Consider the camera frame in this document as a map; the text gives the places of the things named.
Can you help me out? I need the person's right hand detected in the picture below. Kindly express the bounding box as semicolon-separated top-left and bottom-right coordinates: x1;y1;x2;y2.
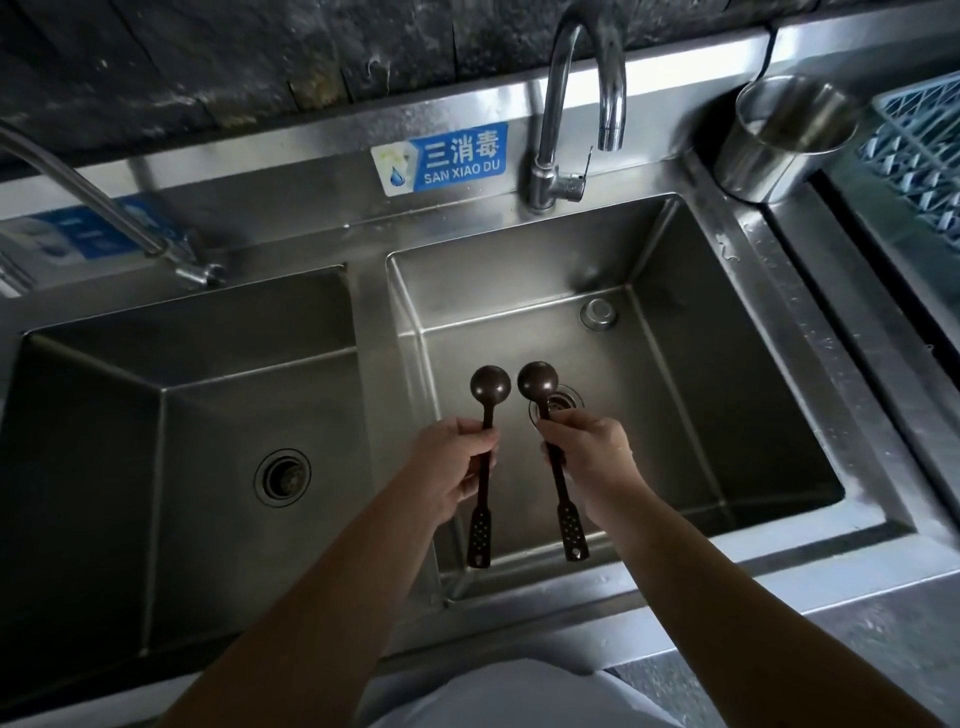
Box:
535;408;653;531

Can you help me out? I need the person's left forearm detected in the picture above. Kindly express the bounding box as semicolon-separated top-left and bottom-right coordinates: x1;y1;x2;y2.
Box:
159;483;453;728

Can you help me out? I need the chrome gooseneck faucet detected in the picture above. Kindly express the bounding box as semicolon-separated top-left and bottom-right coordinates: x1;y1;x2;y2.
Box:
522;0;628;213

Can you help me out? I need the stainless steel double sink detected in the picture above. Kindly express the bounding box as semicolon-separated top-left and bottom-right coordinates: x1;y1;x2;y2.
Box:
0;22;960;717

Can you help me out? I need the chrome swivel faucet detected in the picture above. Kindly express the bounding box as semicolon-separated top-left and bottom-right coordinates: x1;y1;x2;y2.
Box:
0;123;228;291

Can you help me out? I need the round steel overflow cap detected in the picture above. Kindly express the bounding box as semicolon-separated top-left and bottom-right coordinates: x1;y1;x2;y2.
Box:
579;297;621;332

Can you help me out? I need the faded blue label sticker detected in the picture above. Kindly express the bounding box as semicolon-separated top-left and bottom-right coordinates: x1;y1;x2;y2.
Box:
0;196;190;292

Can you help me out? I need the dark brown long-handled spoon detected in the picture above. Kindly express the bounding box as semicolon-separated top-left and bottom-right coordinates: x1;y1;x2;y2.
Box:
466;364;513;570
516;360;591;564

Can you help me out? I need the round steel drain strainer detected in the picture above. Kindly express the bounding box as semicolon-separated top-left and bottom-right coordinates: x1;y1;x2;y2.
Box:
253;448;313;503
528;382;585;427

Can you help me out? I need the stainless steel cylindrical container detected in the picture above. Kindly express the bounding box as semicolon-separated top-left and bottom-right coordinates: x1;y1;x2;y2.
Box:
712;73;865;206

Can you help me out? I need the person's right forearm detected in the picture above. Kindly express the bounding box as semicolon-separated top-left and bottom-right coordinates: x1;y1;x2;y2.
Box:
592;486;948;728

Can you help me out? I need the person's left hand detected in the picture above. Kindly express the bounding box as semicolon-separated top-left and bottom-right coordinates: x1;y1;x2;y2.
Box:
401;416;501;528

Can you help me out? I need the blue plastic dish rack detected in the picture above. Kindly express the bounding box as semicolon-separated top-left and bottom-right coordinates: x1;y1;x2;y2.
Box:
855;70;960;250

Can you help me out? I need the blue and white label sticker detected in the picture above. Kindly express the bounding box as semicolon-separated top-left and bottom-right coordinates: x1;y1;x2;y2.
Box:
370;121;511;198

